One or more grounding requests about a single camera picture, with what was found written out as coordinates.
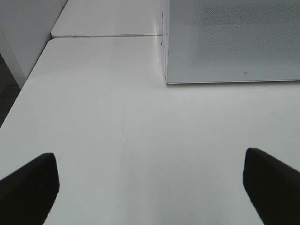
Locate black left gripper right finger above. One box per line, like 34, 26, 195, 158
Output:
242, 148, 300, 225

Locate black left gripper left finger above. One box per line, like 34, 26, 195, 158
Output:
0, 153, 60, 225

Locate white microwave door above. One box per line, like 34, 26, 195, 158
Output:
165, 0, 300, 85

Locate white microwave oven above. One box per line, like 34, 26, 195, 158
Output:
160, 0, 300, 85

